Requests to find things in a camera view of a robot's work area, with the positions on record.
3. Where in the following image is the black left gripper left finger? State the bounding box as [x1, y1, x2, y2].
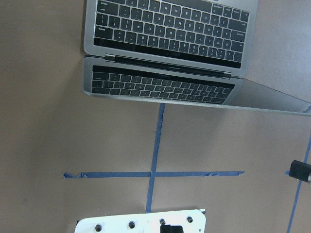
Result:
[160, 225, 184, 233]

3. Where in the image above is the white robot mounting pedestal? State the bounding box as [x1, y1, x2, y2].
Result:
[74, 209, 206, 233]

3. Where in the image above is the grey laptop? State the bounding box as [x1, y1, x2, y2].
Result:
[83, 0, 311, 115]

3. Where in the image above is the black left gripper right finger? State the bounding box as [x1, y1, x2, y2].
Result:
[290, 160, 311, 185]

